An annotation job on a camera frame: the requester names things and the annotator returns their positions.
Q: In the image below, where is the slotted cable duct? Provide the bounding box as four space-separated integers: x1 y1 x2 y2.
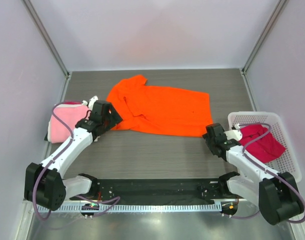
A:
58 203 222 213

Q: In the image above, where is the aluminium frame post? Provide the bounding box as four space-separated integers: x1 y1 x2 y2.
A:
241 0 291 73
21 0 71 79

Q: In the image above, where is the white plastic basket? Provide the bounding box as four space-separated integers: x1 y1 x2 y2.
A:
227 111 302 183

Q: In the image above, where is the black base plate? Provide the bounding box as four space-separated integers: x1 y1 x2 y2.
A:
82 178 240 215

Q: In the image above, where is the dusty rose folded t shirt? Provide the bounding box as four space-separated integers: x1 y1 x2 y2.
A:
63 101 83 105

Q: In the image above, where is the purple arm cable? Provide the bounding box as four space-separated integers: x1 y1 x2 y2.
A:
218 122 305 223
32 101 121 230

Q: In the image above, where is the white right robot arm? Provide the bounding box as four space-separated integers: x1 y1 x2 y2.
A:
202 122 305 225

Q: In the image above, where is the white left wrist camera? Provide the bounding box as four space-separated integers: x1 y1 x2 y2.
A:
82 95 99 110

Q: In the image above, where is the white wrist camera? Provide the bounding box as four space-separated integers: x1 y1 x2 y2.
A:
82 95 99 110
224 124 243 142

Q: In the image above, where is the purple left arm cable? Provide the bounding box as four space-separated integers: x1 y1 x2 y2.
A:
32 101 121 230

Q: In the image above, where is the orange t shirt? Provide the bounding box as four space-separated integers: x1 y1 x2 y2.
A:
106 75 213 137

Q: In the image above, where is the right aluminium frame post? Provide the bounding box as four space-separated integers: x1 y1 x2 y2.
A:
241 0 291 73

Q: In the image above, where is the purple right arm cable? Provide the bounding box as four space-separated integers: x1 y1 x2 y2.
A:
218 122 305 223

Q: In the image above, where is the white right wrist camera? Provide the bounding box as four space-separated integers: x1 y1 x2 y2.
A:
224 124 243 142

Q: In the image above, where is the pink folded t shirt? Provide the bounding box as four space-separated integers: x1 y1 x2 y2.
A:
45 104 89 144

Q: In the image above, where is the left aluminium frame post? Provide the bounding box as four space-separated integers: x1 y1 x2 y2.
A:
21 0 71 79

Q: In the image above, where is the magenta t shirt in basket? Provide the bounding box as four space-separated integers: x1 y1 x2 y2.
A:
239 124 286 164

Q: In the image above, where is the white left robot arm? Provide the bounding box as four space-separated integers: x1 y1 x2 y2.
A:
23 100 123 211

